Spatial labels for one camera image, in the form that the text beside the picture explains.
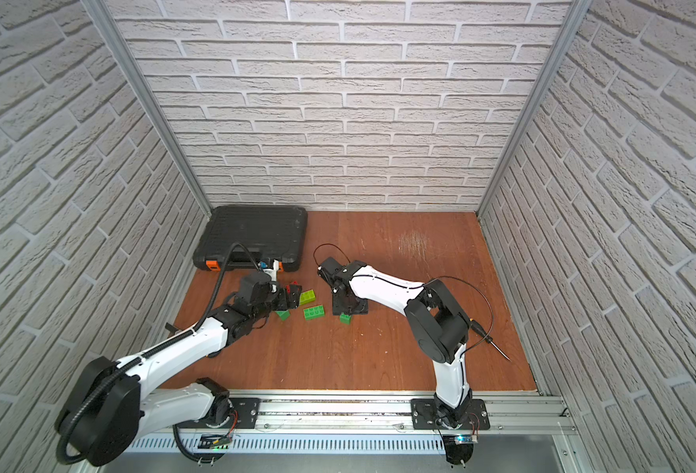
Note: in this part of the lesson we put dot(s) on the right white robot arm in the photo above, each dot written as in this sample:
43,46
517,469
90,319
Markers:
438,322

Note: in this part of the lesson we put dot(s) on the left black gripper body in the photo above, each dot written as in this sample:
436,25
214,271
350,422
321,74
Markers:
283,298

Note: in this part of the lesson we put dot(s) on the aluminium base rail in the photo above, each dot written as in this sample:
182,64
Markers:
367,422

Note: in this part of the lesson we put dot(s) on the lime green long lego brick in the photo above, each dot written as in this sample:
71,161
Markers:
307,297

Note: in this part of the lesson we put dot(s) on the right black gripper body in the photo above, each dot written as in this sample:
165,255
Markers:
349,306

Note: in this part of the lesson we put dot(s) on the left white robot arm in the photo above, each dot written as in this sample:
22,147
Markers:
113,403

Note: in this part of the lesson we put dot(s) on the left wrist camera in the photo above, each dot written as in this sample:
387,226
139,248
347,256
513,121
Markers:
272,269

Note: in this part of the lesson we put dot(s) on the black yellow screwdriver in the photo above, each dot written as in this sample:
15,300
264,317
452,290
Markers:
486,337

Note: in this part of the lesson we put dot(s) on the black plastic tool case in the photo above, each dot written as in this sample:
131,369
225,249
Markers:
238,235

